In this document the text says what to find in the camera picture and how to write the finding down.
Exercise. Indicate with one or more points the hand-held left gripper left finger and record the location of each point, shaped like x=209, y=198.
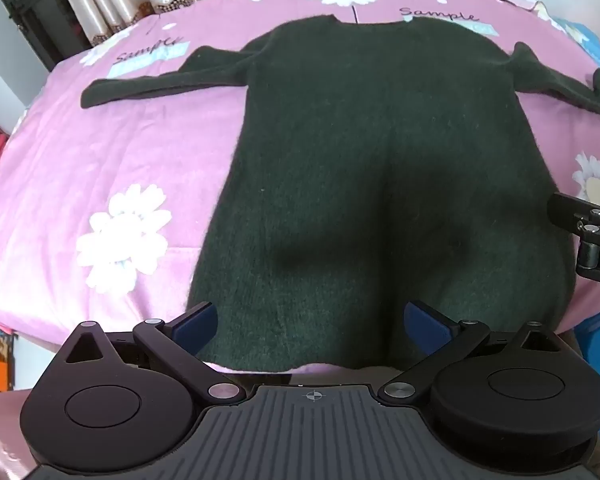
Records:
x=198, y=328

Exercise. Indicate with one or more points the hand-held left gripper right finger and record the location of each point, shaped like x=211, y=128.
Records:
x=424, y=328

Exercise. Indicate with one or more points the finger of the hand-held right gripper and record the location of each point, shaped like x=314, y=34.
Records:
x=591, y=230

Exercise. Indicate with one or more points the dark green knit sweater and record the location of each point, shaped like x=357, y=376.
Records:
x=380, y=185

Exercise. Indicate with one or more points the pink floral bedsheet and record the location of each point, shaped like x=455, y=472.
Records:
x=130, y=160

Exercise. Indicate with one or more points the dark window frame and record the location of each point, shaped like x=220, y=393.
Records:
x=35, y=10

